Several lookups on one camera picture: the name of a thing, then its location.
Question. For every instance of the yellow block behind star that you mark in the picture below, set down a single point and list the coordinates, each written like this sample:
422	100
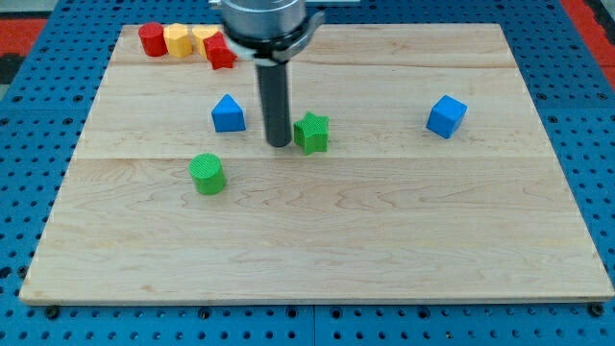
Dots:
201	34

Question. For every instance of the red cylinder block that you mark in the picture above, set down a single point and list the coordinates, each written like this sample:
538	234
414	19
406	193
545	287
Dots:
152	39

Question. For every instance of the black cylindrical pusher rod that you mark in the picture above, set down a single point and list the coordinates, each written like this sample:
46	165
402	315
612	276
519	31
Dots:
274	101

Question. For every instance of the blue triangle block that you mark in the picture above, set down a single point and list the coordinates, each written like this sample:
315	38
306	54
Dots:
228	116

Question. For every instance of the light wooden board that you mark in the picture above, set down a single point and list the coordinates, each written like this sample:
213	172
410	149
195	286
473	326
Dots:
391	214

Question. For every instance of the green cylinder block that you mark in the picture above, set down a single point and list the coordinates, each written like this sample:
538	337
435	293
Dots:
207	174

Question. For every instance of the blue cube block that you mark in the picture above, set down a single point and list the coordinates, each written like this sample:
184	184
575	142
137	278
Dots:
446	116

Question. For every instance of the yellow hexagon block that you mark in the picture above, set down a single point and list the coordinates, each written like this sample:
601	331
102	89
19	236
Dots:
178	41

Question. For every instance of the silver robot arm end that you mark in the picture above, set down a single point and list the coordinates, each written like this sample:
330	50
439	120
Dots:
267	32

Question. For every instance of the red star block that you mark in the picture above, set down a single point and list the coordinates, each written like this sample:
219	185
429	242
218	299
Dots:
218	53

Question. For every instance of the green star block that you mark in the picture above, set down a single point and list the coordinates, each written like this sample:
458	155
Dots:
311	133

